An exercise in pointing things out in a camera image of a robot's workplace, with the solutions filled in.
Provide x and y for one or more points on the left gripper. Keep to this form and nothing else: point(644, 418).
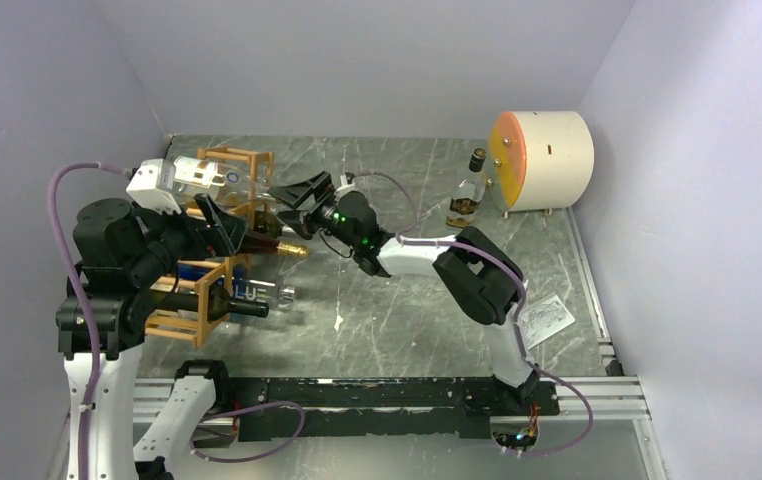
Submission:
point(203, 240)

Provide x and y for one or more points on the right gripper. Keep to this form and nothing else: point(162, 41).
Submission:
point(304, 221)

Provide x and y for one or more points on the clear round bottle white label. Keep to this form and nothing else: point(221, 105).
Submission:
point(227, 184)

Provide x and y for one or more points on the dark green wine bottle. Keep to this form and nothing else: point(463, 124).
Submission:
point(218, 303)

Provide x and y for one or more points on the clear bottle brown label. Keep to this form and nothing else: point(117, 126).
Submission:
point(468, 191)

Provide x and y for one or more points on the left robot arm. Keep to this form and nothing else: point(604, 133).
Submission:
point(124, 250)

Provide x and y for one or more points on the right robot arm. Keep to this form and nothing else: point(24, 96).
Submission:
point(487, 286)

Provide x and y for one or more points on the left white base arm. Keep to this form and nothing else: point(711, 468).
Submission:
point(199, 386)

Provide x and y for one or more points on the dark red bottle gold cap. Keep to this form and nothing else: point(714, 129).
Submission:
point(260, 244)

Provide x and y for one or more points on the clear blue labelled bottle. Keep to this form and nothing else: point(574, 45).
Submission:
point(275, 293)

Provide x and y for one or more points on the wooden wine rack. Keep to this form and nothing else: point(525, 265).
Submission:
point(192, 326)

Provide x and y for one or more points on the cream cylinder orange face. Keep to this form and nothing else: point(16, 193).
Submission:
point(539, 160)

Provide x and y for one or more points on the white paper card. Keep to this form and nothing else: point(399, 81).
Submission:
point(544, 319)

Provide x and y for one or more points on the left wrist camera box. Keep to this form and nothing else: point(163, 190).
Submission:
point(151, 186)

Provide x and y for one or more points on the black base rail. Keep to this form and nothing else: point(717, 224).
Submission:
point(385, 406)

